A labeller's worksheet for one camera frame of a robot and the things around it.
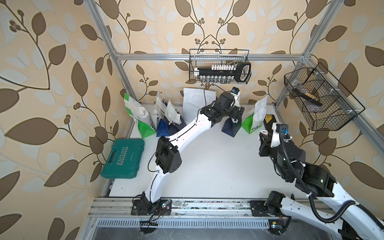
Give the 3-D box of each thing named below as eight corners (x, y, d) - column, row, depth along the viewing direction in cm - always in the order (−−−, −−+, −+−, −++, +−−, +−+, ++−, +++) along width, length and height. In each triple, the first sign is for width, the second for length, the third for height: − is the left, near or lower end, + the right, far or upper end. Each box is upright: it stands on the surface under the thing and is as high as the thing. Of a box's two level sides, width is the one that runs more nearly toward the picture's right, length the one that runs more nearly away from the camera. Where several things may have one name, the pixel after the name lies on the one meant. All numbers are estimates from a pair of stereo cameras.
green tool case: (104, 179, 87) (98, 175, 81) (118, 144, 102) (114, 138, 97) (137, 179, 87) (132, 175, 81) (146, 144, 102) (143, 138, 97)
